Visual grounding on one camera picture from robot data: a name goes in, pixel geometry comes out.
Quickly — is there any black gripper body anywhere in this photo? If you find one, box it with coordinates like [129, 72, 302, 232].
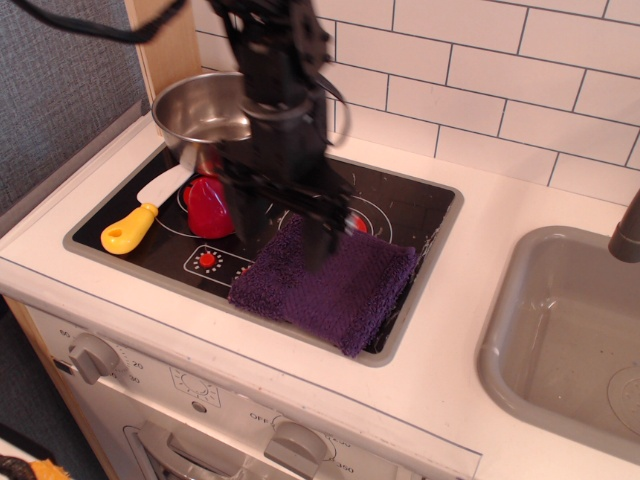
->
[219, 94, 351, 217]

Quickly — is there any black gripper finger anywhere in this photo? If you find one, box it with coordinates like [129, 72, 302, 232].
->
[225, 184, 271, 243]
[302, 207, 351, 271]

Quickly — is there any purple towel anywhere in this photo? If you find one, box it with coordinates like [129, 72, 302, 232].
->
[228, 216, 419, 357]

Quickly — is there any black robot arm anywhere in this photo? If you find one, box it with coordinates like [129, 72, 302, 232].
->
[210, 1, 352, 270]

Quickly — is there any black toy stove top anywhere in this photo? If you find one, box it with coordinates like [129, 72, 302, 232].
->
[63, 147, 464, 367]

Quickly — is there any red toy pepper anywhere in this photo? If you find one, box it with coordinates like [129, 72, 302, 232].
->
[187, 177, 235, 239]

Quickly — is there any stainless steel pot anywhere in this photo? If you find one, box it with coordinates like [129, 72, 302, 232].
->
[152, 72, 251, 176]

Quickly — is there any grey left oven knob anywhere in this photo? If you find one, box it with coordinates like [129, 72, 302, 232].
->
[69, 333, 120, 385]

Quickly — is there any grey oven knob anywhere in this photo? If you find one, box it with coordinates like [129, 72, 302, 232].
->
[69, 333, 120, 385]
[264, 422, 328, 479]

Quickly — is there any grey right oven knob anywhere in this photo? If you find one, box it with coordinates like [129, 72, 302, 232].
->
[264, 422, 328, 479]

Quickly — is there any white toy oven front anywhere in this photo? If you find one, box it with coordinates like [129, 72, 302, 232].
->
[27, 308, 480, 479]

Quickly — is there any grey plastic sink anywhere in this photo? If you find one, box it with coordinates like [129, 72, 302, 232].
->
[478, 226, 639, 464]

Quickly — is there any grey faucet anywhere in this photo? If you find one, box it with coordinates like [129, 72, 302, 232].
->
[608, 191, 640, 263]

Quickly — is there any orange fuzzy object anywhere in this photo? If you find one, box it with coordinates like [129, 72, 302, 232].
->
[1, 455, 72, 480]

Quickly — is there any yellow handled toy knife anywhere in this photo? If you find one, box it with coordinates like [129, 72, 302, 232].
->
[100, 164, 193, 255]

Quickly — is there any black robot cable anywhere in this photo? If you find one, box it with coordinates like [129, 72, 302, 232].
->
[9, 0, 186, 47]

